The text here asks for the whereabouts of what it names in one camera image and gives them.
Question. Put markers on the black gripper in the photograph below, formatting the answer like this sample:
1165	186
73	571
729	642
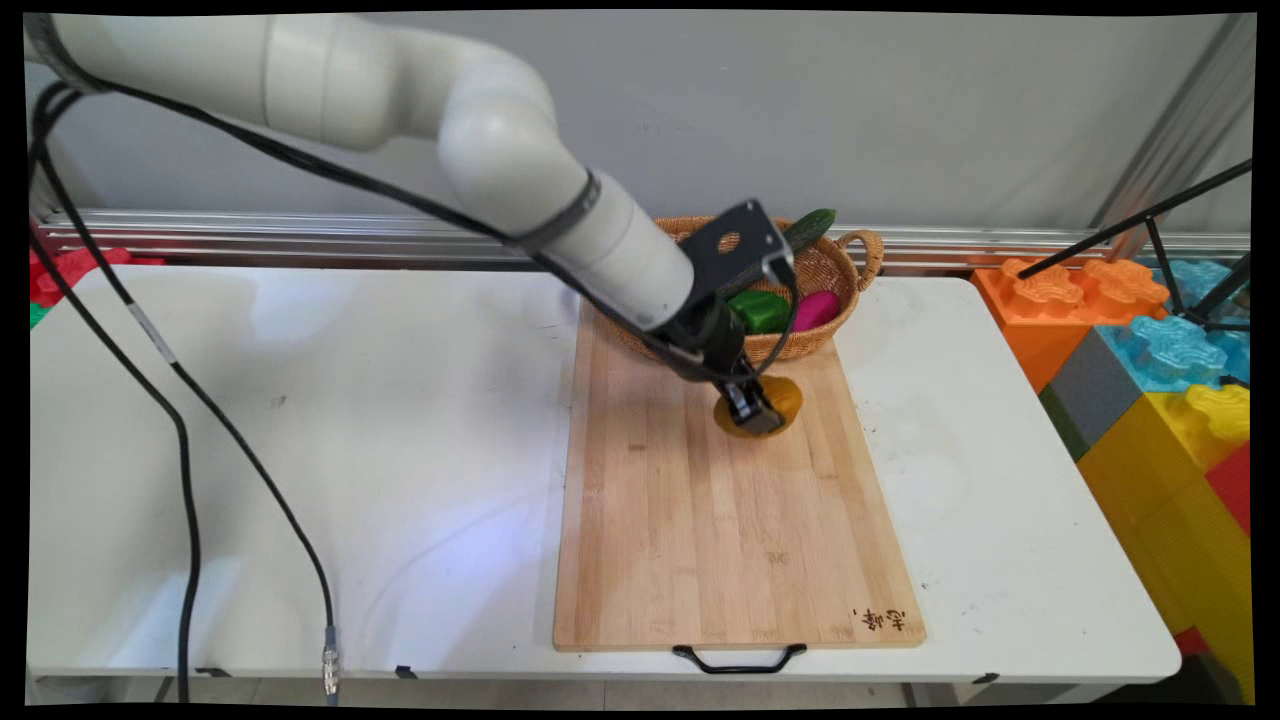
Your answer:
710	340

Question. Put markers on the yellow toy pepper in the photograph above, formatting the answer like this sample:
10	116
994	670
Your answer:
785	395

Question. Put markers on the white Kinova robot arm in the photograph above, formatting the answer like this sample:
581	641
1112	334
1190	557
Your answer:
480	140

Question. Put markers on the green toy pepper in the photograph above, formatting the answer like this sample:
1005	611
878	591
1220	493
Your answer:
760	312

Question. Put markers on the wooden cutting board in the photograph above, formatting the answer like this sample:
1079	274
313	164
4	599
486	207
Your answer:
730	520

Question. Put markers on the magenta toy eggplant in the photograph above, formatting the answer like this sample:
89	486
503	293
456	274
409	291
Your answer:
815	310

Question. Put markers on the woven wicker basket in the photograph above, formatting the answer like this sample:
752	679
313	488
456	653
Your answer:
830	275

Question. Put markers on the long green cucumber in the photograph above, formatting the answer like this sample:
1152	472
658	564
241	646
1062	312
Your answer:
810	228

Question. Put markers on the orange giant toy block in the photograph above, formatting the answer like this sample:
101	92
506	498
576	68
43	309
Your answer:
1040	320

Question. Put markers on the dark green toy block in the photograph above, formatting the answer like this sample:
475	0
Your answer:
1062	425

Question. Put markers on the grey giant toy block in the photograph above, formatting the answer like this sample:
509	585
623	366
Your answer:
1095	395

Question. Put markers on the blue giant toy block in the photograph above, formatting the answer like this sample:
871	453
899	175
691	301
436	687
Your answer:
1175	350

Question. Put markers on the yellow giant toy block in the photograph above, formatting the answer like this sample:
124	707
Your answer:
1170	520

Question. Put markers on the black tripod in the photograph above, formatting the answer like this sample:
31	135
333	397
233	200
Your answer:
1200	290

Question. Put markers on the red giant toy block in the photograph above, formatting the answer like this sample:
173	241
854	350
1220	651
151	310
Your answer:
1232	490

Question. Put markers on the red toy block with studs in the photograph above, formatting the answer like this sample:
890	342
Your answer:
70	270

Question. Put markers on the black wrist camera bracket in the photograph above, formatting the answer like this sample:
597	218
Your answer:
735	250

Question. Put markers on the aluminium rail along wall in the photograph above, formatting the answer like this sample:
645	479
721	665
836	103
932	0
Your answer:
300	235

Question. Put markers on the aluminium frame post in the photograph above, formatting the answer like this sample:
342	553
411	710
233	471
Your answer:
1180	130

